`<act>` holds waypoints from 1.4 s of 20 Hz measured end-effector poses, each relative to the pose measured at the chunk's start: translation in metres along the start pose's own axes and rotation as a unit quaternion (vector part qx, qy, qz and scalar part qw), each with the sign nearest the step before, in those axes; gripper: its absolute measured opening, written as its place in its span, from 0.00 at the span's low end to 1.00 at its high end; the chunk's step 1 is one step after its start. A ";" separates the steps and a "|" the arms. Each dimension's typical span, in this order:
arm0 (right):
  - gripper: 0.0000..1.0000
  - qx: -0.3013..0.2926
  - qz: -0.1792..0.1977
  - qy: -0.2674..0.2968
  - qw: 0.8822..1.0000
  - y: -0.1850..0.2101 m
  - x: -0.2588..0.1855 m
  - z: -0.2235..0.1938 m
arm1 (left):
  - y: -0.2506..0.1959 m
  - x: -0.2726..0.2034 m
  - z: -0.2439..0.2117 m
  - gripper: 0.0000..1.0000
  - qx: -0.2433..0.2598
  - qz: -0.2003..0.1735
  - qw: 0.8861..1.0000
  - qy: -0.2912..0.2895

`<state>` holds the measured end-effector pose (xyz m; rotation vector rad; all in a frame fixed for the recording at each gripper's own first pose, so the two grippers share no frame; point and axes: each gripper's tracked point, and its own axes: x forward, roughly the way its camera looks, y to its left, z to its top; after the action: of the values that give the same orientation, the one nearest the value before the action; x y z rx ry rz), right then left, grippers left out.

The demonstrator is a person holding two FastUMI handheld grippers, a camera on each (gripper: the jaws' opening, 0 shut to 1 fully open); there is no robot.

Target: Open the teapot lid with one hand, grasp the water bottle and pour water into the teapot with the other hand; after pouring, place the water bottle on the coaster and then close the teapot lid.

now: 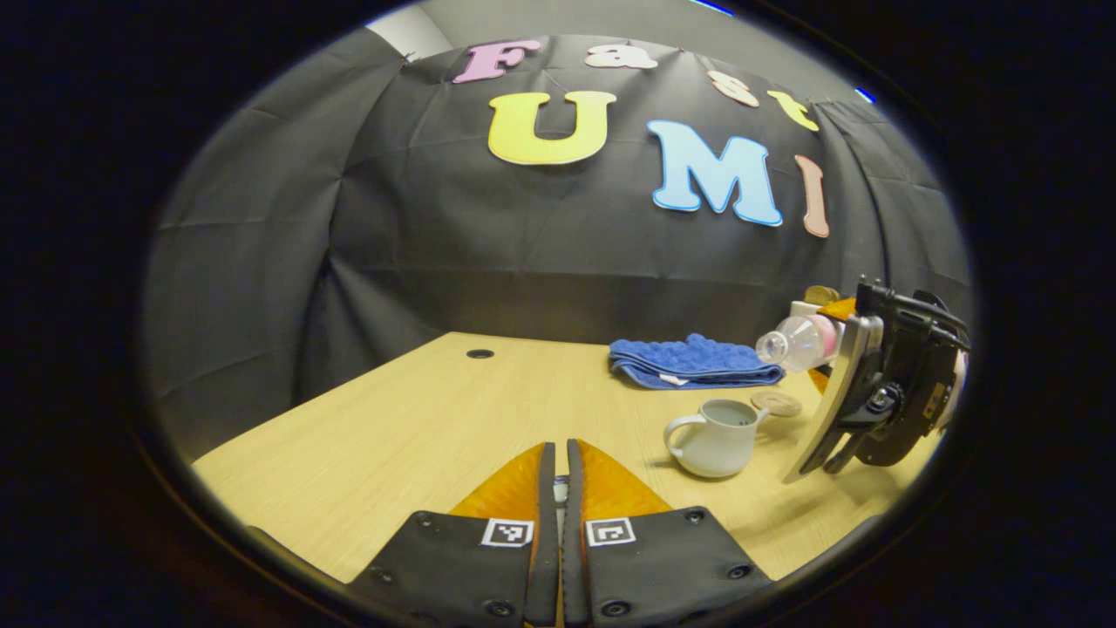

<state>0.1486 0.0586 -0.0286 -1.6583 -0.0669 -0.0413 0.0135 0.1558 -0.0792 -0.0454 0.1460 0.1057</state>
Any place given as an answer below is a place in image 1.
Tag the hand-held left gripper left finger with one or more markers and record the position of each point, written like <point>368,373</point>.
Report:
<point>545,523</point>

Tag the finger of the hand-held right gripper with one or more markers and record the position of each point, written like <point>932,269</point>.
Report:
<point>819,381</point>
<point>841,309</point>

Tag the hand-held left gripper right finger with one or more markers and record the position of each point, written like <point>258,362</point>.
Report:
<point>574,523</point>

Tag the white teacup lid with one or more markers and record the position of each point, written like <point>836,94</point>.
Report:
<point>561,493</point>

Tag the clear plastic water bottle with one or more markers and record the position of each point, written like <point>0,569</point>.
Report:
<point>798,343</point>

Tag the round wooden coaster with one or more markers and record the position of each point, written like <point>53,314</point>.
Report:
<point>776,403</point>

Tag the white teacup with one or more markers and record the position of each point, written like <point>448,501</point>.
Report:
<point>719,440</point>

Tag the brown bread slices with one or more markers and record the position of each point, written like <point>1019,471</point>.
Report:
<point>819,295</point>

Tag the blue folded towel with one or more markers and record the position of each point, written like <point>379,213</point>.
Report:
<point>689,359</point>

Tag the small ceiling light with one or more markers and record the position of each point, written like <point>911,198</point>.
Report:
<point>863,94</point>

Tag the black backdrop cloth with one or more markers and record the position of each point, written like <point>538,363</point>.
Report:
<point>523,244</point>

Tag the large ceiling light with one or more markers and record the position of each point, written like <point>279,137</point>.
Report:
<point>711,7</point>

